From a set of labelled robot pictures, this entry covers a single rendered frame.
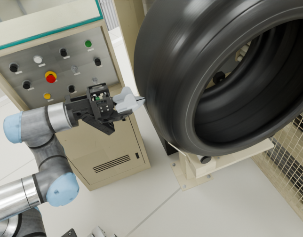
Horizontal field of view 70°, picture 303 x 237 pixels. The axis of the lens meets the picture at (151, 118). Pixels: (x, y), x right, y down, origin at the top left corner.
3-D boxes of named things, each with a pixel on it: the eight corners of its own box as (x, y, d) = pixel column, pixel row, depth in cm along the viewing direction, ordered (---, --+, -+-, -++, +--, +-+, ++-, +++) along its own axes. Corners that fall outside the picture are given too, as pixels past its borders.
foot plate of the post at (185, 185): (169, 163, 185) (169, 162, 183) (197, 153, 188) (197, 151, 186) (182, 191, 166) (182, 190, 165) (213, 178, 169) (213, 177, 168)
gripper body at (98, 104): (113, 97, 54) (64, 109, 51) (118, 121, 60) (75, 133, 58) (107, 81, 59) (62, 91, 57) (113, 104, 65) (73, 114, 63)
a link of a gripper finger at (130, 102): (147, 92, 57) (113, 101, 55) (148, 108, 61) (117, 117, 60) (144, 85, 59) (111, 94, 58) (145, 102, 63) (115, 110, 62)
